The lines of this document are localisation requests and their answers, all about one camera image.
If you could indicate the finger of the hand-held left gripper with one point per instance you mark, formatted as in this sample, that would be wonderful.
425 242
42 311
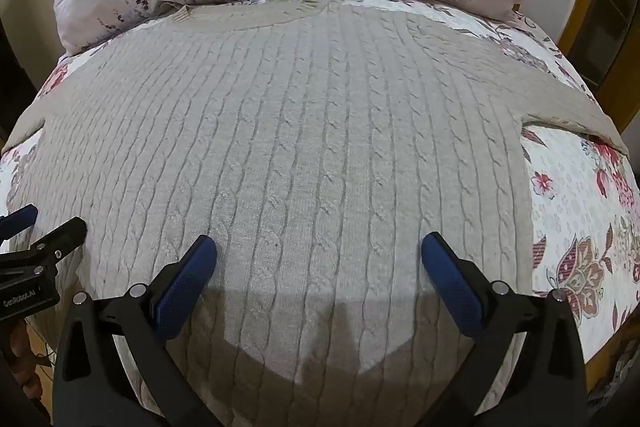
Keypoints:
20 218
55 241

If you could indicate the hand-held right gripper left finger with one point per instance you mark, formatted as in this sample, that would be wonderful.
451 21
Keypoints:
184 289

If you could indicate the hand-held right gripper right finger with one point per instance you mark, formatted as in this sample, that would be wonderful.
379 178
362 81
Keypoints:
452 289

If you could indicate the floral bed quilt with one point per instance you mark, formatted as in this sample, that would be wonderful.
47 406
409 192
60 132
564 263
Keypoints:
565 197

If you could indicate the yellow wooden bed frame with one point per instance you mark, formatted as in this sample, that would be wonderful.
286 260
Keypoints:
595 7

